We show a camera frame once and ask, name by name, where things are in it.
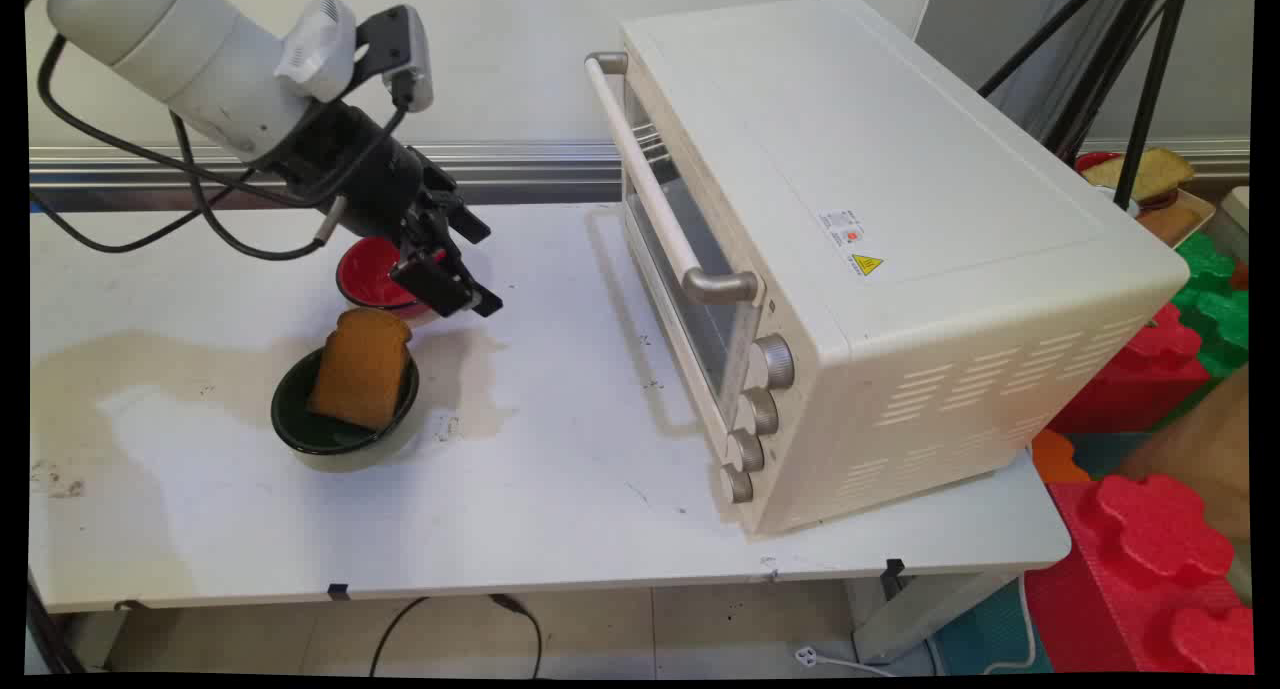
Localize beige tray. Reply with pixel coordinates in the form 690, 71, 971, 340
1133, 188, 1218, 249

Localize green foam block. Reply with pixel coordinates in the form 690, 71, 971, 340
1150, 231, 1252, 432

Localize white toaster oven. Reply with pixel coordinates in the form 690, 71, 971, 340
618, 0, 1192, 541

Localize black floor cable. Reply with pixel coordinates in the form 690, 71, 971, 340
369, 594, 545, 679

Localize red bowl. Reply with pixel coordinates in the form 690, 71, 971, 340
335, 236, 441, 322

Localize light brown bread slice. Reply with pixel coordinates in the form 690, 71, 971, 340
1081, 147, 1197, 203

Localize aluminium wall rail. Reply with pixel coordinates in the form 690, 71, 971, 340
29, 143, 627, 213

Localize white power cable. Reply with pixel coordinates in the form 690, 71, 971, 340
794, 577, 1042, 677

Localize black tripod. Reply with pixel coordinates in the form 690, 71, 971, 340
977, 0, 1192, 211

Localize dark green bowl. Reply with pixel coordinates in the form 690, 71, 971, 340
270, 347, 422, 473

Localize large red foam block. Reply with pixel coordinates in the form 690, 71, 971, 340
1024, 473, 1257, 676

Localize small red foam block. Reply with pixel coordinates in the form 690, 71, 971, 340
1047, 303, 1212, 436

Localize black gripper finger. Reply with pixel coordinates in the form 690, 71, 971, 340
390, 251, 505, 319
438, 195, 493, 246

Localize teal floor mat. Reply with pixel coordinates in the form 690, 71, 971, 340
932, 579, 1054, 676

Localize warning sticker label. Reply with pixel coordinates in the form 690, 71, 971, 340
817, 209, 887, 279

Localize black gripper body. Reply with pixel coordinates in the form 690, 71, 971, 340
272, 101, 463, 257

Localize brown toast slice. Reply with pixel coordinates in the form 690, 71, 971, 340
307, 307, 414, 432

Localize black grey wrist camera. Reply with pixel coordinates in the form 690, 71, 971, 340
355, 6, 436, 112

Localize orange foam piece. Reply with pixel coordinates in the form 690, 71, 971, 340
1030, 427, 1092, 486

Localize white table leg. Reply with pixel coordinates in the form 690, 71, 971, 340
848, 569, 1023, 666

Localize glass oven door with handle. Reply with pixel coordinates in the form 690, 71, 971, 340
584, 51, 773, 470

